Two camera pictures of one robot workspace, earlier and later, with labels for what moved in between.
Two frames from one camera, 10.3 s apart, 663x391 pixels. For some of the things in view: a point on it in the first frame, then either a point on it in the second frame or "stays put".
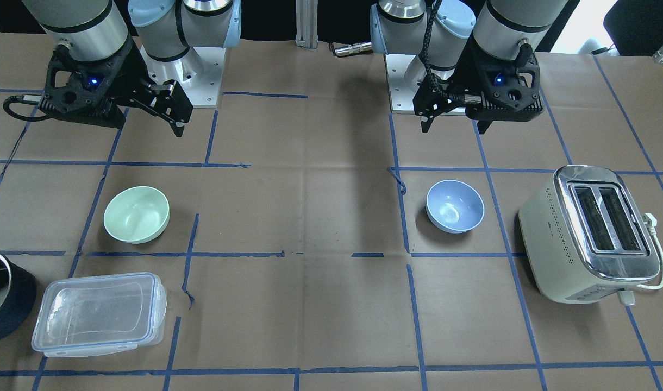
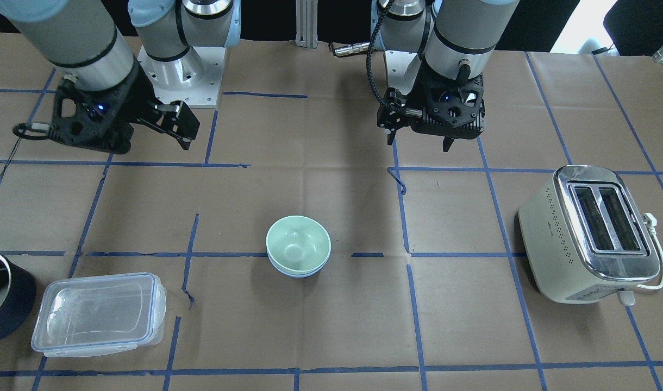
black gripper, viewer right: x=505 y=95 -> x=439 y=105
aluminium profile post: x=306 y=24 stays put
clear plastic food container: x=99 y=315 stays put
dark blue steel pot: x=10 y=292 stays put
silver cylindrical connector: x=353 y=48 stays put
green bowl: x=136 y=215 -> x=298 y=244
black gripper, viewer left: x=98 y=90 -> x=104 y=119
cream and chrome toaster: x=584 y=236 stays put
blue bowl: x=454 y=206 -> x=300 y=275
